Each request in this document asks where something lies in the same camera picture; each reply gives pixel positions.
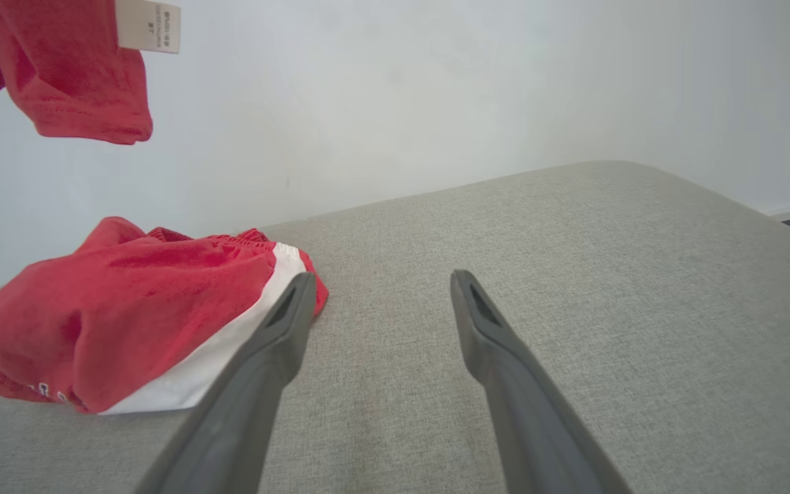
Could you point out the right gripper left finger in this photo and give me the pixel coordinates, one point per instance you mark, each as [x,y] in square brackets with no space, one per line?
[244,412]

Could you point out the red shorts white side stripe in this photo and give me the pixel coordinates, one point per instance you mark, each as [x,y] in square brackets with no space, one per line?
[127,309]

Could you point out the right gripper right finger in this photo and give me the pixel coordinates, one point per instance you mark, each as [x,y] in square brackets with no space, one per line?
[525,412]

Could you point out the red basketball jersey number 23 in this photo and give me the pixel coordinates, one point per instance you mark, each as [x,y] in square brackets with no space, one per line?
[79,82]

